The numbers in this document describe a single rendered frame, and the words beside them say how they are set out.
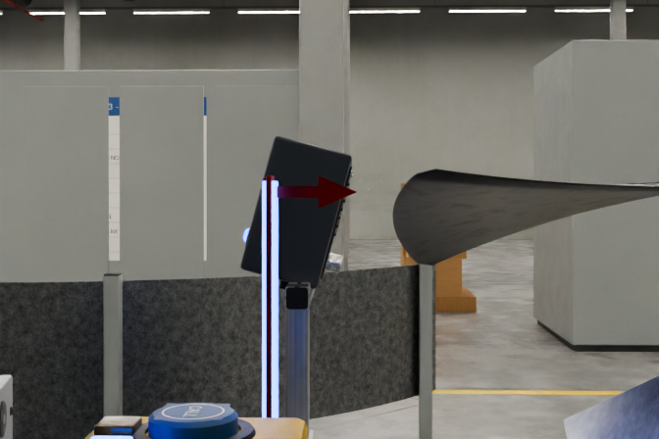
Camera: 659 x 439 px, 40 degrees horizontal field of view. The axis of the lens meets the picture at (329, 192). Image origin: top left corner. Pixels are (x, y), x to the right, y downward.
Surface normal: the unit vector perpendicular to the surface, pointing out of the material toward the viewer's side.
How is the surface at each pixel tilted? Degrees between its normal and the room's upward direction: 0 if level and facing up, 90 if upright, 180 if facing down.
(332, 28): 90
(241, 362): 90
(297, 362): 90
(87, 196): 90
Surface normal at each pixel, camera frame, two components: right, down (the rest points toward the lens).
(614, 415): -0.68, -0.57
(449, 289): -0.06, 0.00
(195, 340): 0.37, 0.00
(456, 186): -0.04, 0.97
